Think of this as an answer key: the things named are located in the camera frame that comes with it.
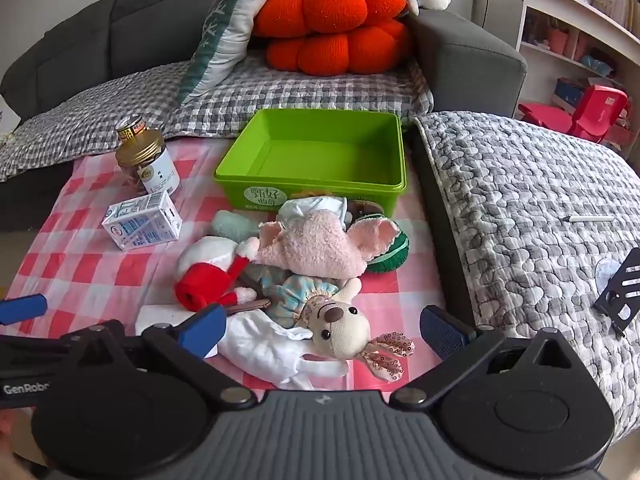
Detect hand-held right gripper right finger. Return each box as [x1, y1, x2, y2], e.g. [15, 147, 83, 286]
[390, 305, 576, 408]

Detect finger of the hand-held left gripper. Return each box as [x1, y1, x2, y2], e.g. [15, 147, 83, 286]
[0, 294, 49, 327]

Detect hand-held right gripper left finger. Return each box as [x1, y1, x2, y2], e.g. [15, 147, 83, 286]
[65, 304, 257, 407]

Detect red and white plush toy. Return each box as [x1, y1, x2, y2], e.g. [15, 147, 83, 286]
[174, 236, 261, 313]

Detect white plastic bag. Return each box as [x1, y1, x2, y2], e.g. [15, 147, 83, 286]
[215, 310, 351, 392]

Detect green round plush toy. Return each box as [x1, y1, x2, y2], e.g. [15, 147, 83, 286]
[357, 215, 411, 275]

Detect beige rabbit doll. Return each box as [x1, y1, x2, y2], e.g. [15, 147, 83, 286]
[245, 275, 416, 386]

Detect pink plush toy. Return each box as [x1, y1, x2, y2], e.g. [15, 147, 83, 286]
[252, 197, 401, 279]

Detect green plastic box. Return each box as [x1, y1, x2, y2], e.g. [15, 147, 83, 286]
[214, 108, 407, 211]

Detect white flat box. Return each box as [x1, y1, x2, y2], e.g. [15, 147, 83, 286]
[135, 304, 197, 336]

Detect pink checked tablecloth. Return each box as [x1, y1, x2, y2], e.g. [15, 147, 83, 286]
[0, 137, 451, 401]

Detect grey knitted throw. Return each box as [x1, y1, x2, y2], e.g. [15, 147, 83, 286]
[409, 119, 478, 328]

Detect blue and white carton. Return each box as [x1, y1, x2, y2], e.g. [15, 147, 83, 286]
[102, 190, 183, 252]

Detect brown plush toy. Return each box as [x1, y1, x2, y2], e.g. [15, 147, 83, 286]
[346, 199, 386, 221]

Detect grey patterned quilt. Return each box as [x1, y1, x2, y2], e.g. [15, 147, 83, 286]
[412, 111, 640, 441]

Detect gold-lidded snack jar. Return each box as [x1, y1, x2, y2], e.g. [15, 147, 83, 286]
[116, 129, 181, 196]

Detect small tin can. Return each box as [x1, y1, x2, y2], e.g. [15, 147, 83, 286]
[116, 115, 150, 141]

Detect grey checked blanket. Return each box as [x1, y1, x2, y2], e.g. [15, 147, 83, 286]
[0, 55, 435, 181]

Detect blue storage box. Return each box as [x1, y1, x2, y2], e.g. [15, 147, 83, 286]
[552, 77, 586, 107]

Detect red plastic chair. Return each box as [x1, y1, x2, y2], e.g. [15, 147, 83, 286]
[520, 85, 631, 143]

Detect teal and white pillow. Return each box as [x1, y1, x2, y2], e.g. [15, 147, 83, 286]
[177, 0, 283, 106]

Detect orange pumpkin cushion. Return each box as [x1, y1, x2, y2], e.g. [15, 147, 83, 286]
[252, 0, 408, 38]
[265, 20, 413, 78]

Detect grey sofa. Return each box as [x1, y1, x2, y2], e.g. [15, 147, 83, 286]
[0, 0, 528, 126]

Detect white shelf unit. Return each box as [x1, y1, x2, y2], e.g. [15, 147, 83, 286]
[492, 0, 640, 161]

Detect black metal bracket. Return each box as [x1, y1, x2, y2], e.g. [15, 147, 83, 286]
[594, 247, 640, 338]

